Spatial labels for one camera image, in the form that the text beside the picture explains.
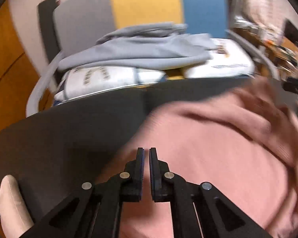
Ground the pink knit sweater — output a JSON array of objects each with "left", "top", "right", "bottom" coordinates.
[{"left": 97, "top": 77, "right": 298, "bottom": 237}]

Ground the wooden desk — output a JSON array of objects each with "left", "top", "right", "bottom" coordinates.
[{"left": 233, "top": 28, "right": 298, "bottom": 73}]

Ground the black monitor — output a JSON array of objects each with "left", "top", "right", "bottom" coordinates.
[{"left": 284, "top": 19, "right": 298, "bottom": 47}]

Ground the white printed pillow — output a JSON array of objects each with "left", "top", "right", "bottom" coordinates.
[{"left": 54, "top": 38, "right": 255, "bottom": 103}]

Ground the beige folded cloth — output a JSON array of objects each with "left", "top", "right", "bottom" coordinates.
[{"left": 0, "top": 175, "right": 34, "bottom": 237}]

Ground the pink floral curtain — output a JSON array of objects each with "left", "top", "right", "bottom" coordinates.
[{"left": 229, "top": 0, "right": 286, "bottom": 32}]

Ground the grey folded garment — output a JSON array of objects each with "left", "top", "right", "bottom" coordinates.
[{"left": 58, "top": 22, "right": 216, "bottom": 70}]

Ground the grey yellow blue chair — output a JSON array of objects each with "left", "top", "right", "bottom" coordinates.
[{"left": 25, "top": 0, "right": 281, "bottom": 117}]

